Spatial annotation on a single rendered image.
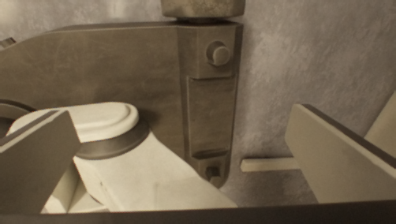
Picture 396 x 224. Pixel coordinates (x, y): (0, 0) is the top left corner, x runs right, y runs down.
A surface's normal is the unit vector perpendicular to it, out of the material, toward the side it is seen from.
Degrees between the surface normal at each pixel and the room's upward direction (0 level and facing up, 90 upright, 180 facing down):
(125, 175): 90
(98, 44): 0
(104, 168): 90
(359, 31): 0
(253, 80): 0
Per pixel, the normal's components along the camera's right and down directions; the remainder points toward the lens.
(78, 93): 0.23, 0.47
